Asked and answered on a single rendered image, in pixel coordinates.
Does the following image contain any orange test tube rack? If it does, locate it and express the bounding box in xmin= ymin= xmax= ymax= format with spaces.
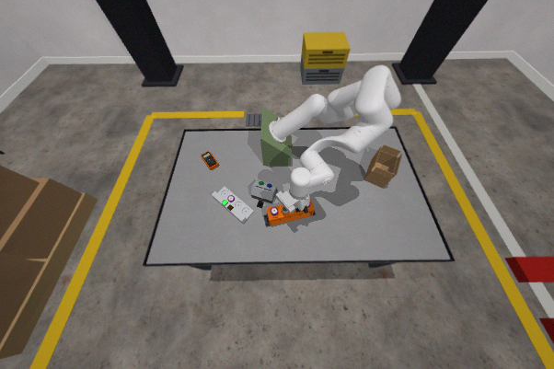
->
xmin=267 ymin=198 xmax=315 ymax=226

